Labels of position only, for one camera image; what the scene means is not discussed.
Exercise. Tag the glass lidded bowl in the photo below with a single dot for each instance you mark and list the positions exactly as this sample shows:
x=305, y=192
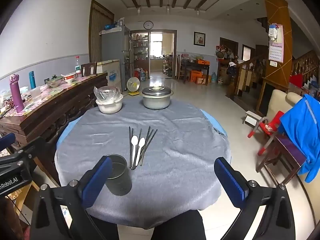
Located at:
x=55, y=81

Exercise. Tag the white patterned bowl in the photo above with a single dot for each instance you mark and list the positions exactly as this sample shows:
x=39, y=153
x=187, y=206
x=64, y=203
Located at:
x=68, y=78

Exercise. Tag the dark wooden table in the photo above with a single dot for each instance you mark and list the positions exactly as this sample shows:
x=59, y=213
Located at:
x=195, y=66

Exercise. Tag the person's legs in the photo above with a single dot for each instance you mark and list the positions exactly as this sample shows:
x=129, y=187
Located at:
x=175, y=227

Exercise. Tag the metal cup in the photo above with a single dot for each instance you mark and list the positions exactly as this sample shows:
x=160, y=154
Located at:
x=120, y=182

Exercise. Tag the pendant lamp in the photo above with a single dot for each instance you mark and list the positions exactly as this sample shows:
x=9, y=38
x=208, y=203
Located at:
x=168, y=8
x=197, y=10
x=138, y=10

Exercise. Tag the bunch of dark chopsticks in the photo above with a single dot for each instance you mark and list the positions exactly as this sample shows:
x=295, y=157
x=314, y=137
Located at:
x=130, y=150

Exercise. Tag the blue bag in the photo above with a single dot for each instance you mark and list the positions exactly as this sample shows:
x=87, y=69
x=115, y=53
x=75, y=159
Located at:
x=110, y=26

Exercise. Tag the dark wooden stool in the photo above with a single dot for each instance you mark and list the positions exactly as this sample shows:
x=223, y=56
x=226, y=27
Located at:
x=290, y=150

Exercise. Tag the wooden column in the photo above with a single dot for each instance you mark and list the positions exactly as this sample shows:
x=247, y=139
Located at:
x=277, y=12

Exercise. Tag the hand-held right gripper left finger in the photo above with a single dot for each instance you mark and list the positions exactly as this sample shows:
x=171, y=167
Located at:
x=96, y=180

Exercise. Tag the aluminium pot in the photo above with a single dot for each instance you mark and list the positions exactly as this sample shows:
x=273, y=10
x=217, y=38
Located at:
x=156, y=102

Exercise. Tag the grey tablecloth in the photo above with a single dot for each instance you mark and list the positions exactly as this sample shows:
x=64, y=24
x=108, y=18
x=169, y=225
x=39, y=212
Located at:
x=175, y=142

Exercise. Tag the purple water bottle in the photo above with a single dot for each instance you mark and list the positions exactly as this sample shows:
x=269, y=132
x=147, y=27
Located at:
x=17, y=97

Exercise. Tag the white step stool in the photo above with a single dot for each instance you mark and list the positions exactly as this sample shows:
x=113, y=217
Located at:
x=252, y=117

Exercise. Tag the round electric fan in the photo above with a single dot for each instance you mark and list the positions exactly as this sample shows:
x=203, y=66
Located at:
x=133, y=85

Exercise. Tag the framed picture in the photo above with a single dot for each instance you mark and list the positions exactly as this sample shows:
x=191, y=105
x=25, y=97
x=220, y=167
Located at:
x=199, y=39

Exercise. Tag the round blue table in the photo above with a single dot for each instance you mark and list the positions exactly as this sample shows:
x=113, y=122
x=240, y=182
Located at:
x=67, y=132

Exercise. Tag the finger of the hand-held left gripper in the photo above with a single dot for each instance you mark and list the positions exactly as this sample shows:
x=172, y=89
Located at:
x=7, y=140
x=32, y=148

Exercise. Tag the teal water bottle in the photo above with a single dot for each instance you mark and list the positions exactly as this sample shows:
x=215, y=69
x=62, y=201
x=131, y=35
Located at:
x=32, y=80

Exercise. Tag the wall calendar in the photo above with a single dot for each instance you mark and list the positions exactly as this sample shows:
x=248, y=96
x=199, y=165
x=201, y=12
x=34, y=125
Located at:
x=276, y=47

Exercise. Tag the pink checkered table runner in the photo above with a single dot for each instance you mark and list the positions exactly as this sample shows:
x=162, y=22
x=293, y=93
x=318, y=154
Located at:
x=37, y=100

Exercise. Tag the blue jacket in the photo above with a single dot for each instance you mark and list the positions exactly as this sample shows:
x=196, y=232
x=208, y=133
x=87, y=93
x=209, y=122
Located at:
x=300, y=125

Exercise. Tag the clear plastic bag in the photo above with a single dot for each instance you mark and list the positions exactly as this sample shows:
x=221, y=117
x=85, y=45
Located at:
x=106, y=93

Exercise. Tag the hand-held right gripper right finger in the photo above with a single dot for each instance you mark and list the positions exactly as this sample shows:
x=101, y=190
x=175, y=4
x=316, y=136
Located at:
x=230, y=182

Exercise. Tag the carved wooden sideboard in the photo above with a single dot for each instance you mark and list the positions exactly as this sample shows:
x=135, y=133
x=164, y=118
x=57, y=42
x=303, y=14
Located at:
x=50, y=115

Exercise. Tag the grey refrigerator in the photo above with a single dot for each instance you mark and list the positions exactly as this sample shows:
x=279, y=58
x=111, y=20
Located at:
x=112, y=45

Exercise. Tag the wooden stair railing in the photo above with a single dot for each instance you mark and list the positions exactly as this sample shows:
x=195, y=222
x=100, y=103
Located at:
x=246, y=76

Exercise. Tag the wall clock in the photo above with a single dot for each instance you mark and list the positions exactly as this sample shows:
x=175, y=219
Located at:
x=148, y=25

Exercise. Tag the blue water jug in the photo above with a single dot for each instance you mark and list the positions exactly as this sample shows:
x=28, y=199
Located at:
x=214, y=77
x=143, y=75

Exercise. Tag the red plastic chair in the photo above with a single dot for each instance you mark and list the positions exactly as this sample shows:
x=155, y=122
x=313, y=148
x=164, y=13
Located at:
x=271, y=127

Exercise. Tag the brown door curtain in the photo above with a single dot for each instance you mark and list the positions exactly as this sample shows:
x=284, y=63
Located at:
x=98, y=30

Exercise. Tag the glass display cabinet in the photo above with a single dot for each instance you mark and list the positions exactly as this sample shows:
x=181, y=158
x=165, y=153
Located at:
x=140, y=50

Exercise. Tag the wooden chair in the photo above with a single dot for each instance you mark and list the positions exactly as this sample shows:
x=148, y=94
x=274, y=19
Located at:
x=88, y=68

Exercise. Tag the clear plastic container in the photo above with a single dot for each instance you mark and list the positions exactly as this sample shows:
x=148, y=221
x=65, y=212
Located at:
x=35, y=93

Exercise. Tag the clear plastic water bottle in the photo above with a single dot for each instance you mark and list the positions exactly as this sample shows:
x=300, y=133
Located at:
x=78, y=68

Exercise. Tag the white chest freezer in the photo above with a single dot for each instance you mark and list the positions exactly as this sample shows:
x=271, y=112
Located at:
x=111, y=72

